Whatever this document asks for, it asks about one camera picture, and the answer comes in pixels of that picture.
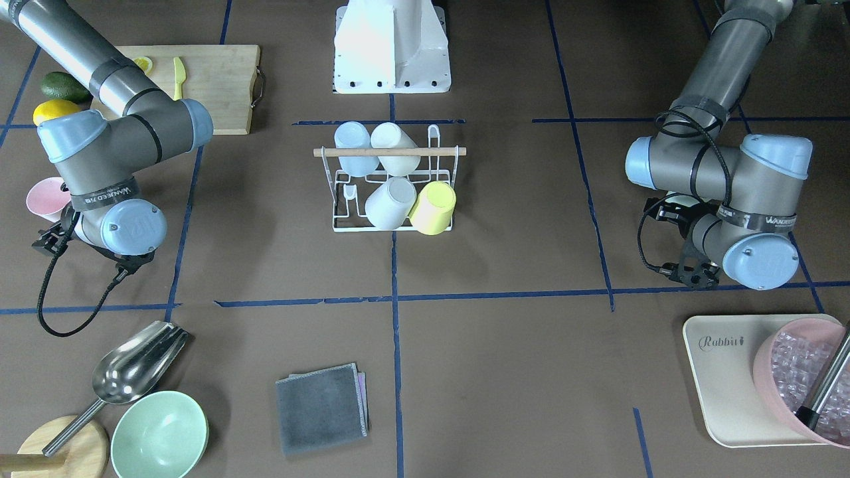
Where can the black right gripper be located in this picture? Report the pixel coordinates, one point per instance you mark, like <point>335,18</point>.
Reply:
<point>48,239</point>

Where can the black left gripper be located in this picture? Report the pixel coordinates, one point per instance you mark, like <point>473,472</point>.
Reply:
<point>666,214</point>

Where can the pink cup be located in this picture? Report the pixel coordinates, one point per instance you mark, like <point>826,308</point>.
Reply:
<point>48,199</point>

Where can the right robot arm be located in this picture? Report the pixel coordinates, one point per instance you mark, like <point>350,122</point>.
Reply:
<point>98,157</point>

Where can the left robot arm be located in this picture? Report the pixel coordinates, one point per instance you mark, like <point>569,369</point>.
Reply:
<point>735,207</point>

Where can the yellow cup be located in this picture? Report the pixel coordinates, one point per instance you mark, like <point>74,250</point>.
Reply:
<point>433,209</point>

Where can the grey cup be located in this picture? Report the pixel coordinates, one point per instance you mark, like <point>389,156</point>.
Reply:
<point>387,208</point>

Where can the blue cup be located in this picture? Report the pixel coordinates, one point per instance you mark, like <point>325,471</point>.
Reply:
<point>354,135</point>

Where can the white cup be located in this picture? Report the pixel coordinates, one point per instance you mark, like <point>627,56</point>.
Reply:
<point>389,136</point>

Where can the beige serving tray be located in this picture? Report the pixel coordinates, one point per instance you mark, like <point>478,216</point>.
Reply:
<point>722,352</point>

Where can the whole yellow lemon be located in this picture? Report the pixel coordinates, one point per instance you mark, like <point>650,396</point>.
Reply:
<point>52,109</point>

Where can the pink bowl with ice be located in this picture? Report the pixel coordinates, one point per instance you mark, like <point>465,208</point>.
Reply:
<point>784,372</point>

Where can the large metal scoop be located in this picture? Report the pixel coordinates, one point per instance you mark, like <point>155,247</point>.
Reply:
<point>127,373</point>

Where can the metal ice scoop in bowl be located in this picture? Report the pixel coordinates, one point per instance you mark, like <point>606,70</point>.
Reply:
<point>809,412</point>

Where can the lemon half slice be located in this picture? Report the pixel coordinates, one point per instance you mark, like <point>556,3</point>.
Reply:
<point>144,63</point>

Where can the yellow plastic knife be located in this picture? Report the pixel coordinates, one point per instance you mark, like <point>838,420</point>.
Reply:
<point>180,76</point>

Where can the wooden mug tree stand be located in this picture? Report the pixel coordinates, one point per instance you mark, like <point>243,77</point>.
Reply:
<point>85,455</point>

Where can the green bowl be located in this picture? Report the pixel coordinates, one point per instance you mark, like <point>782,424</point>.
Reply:
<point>162,435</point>

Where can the wooden cutting board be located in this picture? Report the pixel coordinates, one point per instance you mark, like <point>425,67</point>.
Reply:
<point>221,77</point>

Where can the grey folded cloth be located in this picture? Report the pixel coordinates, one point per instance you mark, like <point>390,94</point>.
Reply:
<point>322,409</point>

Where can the white wire cup rack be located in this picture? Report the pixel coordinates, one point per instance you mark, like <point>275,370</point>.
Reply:
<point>380,180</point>

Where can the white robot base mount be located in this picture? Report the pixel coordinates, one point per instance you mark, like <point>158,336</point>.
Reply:
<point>391,47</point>

